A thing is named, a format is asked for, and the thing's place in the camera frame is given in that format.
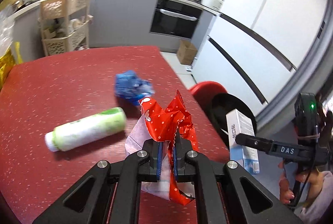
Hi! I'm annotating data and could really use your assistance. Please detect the person's right hand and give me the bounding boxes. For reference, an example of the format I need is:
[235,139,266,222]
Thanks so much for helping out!
[278,160,324,206]

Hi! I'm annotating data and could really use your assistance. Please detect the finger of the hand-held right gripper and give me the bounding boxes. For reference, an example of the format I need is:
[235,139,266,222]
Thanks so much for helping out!
[235,134,276,155]

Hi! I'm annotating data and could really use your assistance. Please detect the black built-in oven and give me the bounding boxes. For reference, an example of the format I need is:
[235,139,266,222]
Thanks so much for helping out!
[149,0,203,39]

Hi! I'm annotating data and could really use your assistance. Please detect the red polka dot wrapper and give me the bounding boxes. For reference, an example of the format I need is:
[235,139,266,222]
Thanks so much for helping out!
[125,89,199,206]

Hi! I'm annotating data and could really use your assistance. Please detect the grey base cabinets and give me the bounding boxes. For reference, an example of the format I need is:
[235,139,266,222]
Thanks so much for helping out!
[90,0,159,49]

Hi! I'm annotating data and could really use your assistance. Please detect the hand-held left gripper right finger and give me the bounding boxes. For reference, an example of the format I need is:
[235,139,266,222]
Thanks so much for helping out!
[173,137,303,224]

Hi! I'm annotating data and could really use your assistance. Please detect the cardboard box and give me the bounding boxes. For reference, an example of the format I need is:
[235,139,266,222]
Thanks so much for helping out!
[176,40,198,65]

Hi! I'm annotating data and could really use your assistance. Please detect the black trash bin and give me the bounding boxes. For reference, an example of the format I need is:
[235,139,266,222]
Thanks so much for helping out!
[209,93,258,149]

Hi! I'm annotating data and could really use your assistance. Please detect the white refrigerator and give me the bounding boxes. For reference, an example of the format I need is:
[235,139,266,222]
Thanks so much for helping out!
[191,0,331,120]

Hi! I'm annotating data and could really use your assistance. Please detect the green and white bottle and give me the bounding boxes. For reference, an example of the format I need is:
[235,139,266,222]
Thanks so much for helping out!
[45,107,127,153]

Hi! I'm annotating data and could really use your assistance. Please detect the white rice cooker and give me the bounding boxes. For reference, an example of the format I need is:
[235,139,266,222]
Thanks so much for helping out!
[201,0,224,8]

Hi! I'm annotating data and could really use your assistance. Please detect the clear plastic bag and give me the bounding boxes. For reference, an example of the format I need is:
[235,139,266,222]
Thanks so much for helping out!
[0,6,16,55]

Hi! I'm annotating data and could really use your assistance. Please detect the gold foil bag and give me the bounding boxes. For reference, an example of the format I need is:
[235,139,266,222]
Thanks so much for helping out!
[0,42,24,89]

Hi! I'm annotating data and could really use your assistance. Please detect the white and blue carton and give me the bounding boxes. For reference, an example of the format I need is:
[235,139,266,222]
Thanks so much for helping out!
[225,109,261,175]

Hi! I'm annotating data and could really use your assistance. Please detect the red stool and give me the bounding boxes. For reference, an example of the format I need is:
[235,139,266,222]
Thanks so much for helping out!
[188,80,228,120]

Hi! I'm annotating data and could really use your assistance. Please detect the beige plastic storage cart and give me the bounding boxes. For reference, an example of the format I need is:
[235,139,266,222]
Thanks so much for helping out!
[39,0,94,56]

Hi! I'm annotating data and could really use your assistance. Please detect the crumpled blue plastic bag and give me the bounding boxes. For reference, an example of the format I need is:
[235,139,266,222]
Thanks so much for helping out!
[114,70,156,106]

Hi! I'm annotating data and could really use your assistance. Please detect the person's right forearm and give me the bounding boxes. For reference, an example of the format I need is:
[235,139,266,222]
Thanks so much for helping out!
[297,170,333,224]

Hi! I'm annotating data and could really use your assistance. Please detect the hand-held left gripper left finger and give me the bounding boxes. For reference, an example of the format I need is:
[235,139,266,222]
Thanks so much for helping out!
[32,139,164,224]

